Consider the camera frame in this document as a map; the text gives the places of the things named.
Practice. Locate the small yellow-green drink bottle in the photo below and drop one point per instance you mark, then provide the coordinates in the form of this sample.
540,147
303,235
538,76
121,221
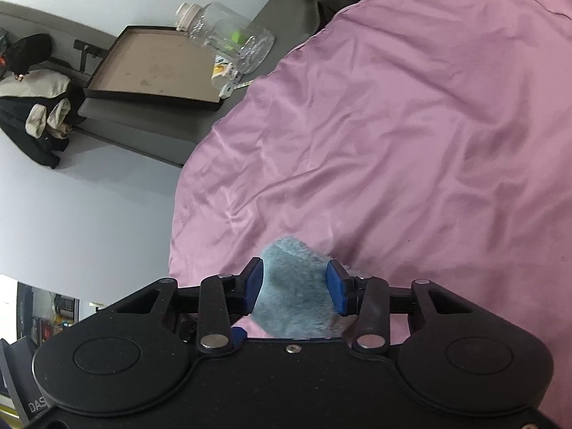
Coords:
221,70

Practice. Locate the flat black-edged cardboard lid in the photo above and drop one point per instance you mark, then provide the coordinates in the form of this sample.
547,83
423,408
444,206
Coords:
156,65

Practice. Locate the grey side table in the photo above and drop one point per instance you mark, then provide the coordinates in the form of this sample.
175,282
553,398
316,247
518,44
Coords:
67,27

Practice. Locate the black hat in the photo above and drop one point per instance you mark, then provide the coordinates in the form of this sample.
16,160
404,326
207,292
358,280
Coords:
29,51

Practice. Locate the clear plastic water jug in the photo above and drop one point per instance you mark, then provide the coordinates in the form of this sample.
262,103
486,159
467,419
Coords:
223,31

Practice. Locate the pink bed sheet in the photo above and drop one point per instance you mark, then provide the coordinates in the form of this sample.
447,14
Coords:
402,143

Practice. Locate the light blue plush toy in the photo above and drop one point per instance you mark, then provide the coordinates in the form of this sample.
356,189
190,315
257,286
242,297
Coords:
295,286

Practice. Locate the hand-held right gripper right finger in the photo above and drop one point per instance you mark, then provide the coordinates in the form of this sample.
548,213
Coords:
337,290

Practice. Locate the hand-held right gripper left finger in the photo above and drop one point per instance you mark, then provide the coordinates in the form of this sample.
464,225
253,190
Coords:
254,286

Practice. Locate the beige and black jacket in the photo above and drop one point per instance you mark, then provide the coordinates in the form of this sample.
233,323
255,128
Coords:
31,98

